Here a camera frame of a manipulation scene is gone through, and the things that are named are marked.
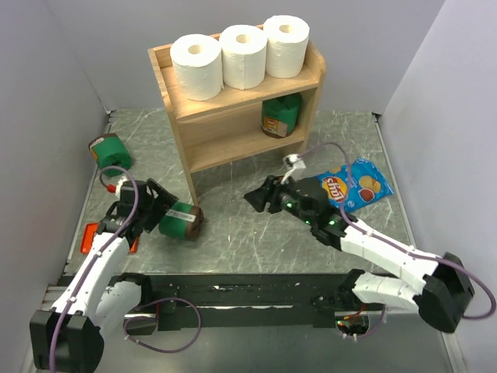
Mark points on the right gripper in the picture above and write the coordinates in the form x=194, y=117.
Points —
x=269, y=193

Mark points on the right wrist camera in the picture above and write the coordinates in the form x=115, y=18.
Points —
x=295, y=166

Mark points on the green roll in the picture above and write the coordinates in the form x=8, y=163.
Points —
x=279, y=115
x=182, y=221
x=109, y=150

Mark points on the orange flat package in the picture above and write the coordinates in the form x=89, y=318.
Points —
x=90, y=233

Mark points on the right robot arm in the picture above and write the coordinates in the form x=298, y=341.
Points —
x=438, y=288

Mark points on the white paper towel roll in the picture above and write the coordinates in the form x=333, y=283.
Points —
x=243, y=56

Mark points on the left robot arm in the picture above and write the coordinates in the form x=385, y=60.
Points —
x=69, y=336

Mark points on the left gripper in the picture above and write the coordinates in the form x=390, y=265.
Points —
x=162, y=203

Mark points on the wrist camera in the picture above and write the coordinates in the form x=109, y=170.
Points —
x=115, y=188
x=295, y=166

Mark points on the blue Lay's chips bag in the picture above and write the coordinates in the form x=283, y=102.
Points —
x=367, y=186

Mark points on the wooden two-tier shelf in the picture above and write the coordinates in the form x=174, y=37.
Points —
x=228, y=127

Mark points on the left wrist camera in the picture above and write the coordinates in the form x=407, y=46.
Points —
x=115, y=188

